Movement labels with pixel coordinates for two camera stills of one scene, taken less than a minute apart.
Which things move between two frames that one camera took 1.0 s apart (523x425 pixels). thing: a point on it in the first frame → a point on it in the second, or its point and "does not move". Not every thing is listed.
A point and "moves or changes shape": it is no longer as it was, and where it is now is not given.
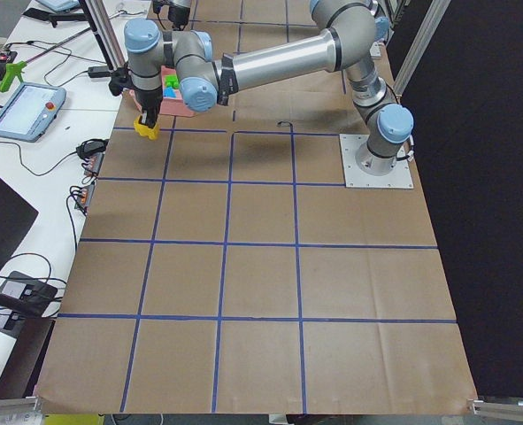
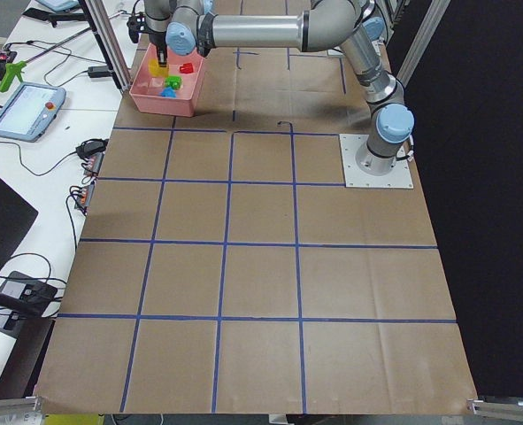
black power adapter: x=99 y=72 does not move
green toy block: x=172 y=81 does not move
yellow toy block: x=151 y=133 moves or changes shape
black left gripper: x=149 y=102 → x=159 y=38
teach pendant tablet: x=28 y=112 does not move
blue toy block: x=170 y=92 does not move
